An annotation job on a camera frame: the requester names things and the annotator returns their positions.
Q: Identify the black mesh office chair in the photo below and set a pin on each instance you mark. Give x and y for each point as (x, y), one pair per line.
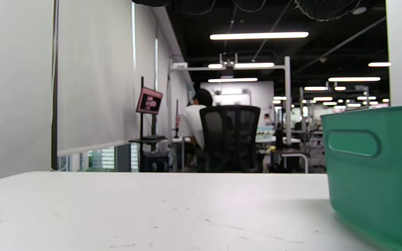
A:
(230, 139)

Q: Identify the glass window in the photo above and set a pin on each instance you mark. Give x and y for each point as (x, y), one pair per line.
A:
(101, 158)

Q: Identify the monitor with pink screen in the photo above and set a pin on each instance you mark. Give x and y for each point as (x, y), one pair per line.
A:
(149, 101)

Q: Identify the white roller blind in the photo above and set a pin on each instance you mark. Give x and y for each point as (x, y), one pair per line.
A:
(96, 76)

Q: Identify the long ceiling light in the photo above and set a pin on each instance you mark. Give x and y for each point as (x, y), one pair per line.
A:
(232, 80)
(354, 79)
(258, 35)
(379, 64)

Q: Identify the green plastic bin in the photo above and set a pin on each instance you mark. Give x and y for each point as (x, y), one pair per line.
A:
(379, 181)

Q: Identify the white metal frame rig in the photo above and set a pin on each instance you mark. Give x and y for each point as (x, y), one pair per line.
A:
(287, 97)

